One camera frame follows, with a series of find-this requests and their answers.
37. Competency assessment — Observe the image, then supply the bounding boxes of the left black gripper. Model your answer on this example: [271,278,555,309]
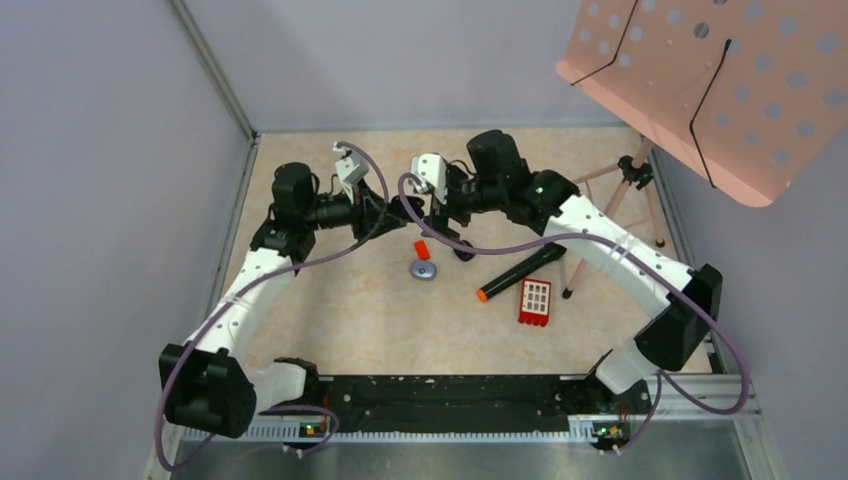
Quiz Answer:
[302,178,406,241]

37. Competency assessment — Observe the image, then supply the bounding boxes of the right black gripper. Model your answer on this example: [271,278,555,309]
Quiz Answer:
[422,166,505,245]

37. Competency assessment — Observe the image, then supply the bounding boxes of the lavender earbud charging case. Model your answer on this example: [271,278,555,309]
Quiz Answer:
[409,259,438,281]

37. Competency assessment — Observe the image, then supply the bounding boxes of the black earbud charging case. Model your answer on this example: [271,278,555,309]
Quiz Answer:
[393,196,427,221]

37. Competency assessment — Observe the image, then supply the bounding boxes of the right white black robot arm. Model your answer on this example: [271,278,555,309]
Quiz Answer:
[410,130,723,412]

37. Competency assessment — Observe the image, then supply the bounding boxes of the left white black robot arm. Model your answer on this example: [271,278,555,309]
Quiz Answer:
[159,158,409,438]

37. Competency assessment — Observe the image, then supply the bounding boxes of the small red block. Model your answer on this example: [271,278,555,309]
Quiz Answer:
[414,240,432,261]

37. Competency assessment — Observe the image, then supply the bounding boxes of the black microphone orange tip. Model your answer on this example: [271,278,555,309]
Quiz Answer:
[476,243,567,303]

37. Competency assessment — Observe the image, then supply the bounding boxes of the red white toy block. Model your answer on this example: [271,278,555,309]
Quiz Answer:
[518,278,552,327]

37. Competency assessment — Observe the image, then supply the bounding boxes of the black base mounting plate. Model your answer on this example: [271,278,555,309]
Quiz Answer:
[265,375,652,450]

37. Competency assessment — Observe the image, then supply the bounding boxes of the pink perforated music stand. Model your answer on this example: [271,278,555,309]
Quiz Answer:
[556,1,847,208]

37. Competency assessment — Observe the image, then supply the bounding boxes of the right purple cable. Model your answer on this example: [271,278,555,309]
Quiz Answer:
[397,173,753,454]

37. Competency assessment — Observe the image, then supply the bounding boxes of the purple cable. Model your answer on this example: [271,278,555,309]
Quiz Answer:
[153,140,392,473]
[397,173,753,454]

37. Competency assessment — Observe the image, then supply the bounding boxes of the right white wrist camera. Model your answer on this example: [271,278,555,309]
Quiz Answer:
[409,153,448,205]

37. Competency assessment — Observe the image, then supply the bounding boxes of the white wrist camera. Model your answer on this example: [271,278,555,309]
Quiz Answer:
[333,142,370,204]
[409,153,448,205]

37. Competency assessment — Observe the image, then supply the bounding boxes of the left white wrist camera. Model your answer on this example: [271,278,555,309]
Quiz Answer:
[333,142,370,204]

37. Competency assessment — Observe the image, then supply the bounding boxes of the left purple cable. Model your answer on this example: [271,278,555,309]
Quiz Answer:
[153,140,392,473]

